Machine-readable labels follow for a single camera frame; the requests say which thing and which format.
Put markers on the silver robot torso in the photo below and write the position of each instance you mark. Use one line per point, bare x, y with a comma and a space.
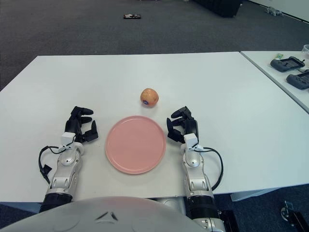
96, 217

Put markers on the black caster wheel base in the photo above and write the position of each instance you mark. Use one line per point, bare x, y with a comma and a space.
292, 215

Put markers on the black furniture piece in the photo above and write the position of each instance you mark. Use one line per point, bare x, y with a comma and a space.
217, 7

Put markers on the dark grey handheld controller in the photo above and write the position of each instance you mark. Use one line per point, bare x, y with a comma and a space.
299, 79
282, 64

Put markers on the grey toy on floor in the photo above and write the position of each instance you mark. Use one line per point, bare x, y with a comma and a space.
272, 10

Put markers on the small dark patterned floor item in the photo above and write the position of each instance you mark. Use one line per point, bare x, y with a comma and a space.
132, 16

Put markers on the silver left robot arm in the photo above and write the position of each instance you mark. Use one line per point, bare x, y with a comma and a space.
65, 166

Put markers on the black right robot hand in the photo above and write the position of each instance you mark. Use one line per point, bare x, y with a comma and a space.
190, 124

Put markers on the yellow-red apple with sticker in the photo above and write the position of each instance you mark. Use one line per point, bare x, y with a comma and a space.
149, 96

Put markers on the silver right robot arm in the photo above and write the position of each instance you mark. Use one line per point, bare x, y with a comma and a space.
195, 169

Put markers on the small green packet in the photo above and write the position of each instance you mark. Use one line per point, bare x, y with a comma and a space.
279, 56

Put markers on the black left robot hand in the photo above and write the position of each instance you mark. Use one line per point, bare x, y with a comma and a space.
72, 123

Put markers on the pink round plate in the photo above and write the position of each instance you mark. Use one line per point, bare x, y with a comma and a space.
135, 145

